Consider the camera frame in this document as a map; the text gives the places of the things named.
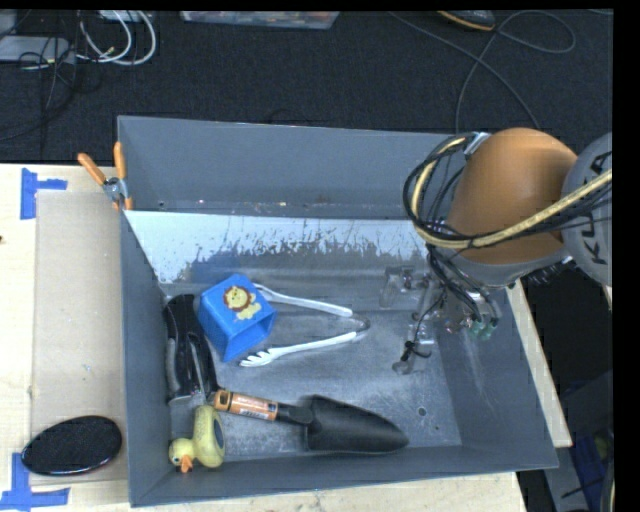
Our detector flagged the grey metal bin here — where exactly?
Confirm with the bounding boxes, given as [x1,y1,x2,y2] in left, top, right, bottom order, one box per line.
[115,115,561,509]

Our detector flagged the black oval pad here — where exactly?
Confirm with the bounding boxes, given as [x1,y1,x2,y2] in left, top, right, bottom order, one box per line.
[19,414,124,477]

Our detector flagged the black trowel orange handle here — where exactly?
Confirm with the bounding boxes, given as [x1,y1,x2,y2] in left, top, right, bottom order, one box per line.
[208,389,410,454]

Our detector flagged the white plastic tongs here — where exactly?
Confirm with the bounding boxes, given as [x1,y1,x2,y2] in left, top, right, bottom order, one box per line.
[238,282,372,369]

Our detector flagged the black glossy handled tool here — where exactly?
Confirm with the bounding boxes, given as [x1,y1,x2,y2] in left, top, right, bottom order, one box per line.
[162,293,220,442]

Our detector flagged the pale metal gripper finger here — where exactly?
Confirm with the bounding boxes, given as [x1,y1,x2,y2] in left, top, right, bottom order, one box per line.
[391,322,437,376]
[378,265,435,309]

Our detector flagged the blue square cup lion print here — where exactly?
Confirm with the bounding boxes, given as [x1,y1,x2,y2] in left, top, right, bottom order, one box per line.
[196,272,278,364]

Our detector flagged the yellow rubber duck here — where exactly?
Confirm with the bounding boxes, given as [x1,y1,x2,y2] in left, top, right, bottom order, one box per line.
[167,404,227,474]

